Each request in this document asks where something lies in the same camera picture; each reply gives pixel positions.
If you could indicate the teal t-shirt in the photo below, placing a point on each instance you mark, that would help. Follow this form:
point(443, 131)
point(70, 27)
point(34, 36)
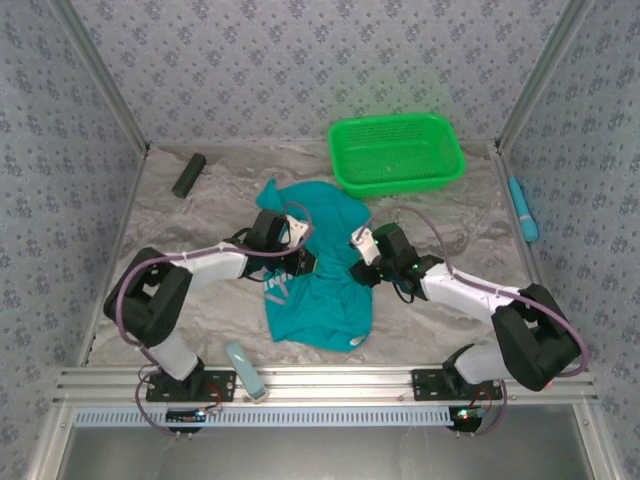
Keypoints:
point(325, 310)

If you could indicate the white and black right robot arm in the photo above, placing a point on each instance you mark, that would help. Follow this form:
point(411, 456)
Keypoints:
point(465, 290)

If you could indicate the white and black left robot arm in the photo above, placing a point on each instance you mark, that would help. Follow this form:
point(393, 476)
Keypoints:
point(215, 265)

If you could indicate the black rectangular block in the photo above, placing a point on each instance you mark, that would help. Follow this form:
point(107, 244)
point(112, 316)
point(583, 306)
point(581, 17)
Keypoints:
point(189, 175)

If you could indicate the green plastic basket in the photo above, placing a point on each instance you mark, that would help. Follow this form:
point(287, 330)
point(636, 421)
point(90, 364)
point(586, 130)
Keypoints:
point(400, 145)

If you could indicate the blue cylindrical tool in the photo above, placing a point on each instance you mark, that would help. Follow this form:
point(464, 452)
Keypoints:
point(522, 210)

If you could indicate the pale blue lint brush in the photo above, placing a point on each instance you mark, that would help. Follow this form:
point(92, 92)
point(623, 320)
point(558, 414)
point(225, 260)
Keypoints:
point(245, 370)

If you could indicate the grey metal panel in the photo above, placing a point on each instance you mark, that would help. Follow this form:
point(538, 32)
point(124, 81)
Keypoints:
point(325, 455)

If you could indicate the aluminium side rail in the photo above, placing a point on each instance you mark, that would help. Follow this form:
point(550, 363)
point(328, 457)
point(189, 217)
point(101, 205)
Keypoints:
point(532, 265)
point(120, 225)

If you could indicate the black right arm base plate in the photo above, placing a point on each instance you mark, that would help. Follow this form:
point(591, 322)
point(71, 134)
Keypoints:
point(425, 385)

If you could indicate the aluminium table edge rail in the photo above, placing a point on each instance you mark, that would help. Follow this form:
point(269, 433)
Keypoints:
point(325, 382)

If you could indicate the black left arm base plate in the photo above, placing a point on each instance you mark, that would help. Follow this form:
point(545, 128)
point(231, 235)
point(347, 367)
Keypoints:
point(222, 385)

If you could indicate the aluminium frame post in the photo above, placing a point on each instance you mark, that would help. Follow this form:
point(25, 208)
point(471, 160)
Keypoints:
point(100, 75)
point(545, 70)

